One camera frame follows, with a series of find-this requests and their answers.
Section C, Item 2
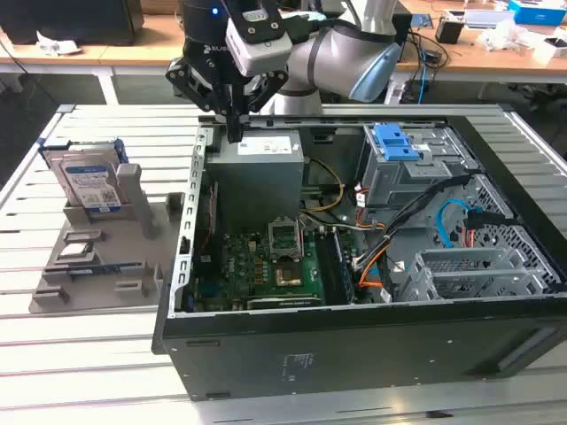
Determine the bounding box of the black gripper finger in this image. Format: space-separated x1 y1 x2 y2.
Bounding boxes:
236 69 290 143
165 56 237 143

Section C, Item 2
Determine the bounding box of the hard disk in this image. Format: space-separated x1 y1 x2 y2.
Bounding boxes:
38 139 129 216

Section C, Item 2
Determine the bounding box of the metal disk bay cage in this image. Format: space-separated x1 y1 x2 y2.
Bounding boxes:
358 123 479 218

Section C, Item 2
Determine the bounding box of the wooden desk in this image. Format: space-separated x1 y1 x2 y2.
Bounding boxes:
0 0 567 74

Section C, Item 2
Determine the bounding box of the grey power supply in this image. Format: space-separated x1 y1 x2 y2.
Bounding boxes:
206 132 307 222

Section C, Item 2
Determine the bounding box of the white power strip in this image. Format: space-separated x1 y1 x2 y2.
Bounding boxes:
384 81 407 105

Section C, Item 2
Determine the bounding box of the blue plastic bay latch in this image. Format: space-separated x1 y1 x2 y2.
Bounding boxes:
373 123 420 163

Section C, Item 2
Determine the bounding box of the crumpled white paper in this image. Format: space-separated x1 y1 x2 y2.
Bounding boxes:
35 30 83 57

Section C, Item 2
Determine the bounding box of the large black computer box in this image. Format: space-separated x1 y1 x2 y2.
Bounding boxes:
0 0 145 45

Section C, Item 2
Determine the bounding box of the small black box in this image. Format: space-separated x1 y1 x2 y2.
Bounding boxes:
392 12 413 63

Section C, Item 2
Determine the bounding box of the metal socket cover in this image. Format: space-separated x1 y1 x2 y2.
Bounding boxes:
268 219 302 260

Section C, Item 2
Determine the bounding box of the grey parts rack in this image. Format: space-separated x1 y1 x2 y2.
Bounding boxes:
28 163 187 313

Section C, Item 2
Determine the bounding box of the green motherboard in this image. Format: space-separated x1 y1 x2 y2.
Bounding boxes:
194 229 355 311

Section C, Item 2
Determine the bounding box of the black RAM slot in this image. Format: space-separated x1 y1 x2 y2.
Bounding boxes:
316 232 340 305

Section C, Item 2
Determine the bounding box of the silver CPU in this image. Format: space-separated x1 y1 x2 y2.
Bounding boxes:
59 242 94 260

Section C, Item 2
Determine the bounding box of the black graphics card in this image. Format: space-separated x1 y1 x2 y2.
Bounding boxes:
245 295 322 310

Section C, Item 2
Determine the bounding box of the flat silver box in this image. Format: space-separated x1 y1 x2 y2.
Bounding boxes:
464 8 517 30

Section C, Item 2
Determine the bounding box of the clear plastic bag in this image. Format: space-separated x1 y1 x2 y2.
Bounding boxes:
476 19 546 52

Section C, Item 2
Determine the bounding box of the blue cardboard box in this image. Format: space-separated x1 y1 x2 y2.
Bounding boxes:
507 0 567 26

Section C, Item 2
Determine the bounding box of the black PC case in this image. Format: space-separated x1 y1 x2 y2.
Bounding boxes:
151 113 567 402

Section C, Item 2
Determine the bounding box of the white box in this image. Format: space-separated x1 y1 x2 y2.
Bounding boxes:
533 35 567 58

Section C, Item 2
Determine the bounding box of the yellow wire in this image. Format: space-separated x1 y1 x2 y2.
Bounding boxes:
300 158 346 212

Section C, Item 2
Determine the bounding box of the black cable bundle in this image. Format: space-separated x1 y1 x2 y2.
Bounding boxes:
353 174 470 271

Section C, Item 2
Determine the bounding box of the blue wire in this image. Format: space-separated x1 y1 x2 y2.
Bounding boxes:
436 199 470 249

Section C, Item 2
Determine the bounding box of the orange wire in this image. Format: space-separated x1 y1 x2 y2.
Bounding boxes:
358 247 391 289

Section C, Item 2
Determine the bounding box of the black wire with connector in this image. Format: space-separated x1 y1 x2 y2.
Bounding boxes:
464 207 517 229

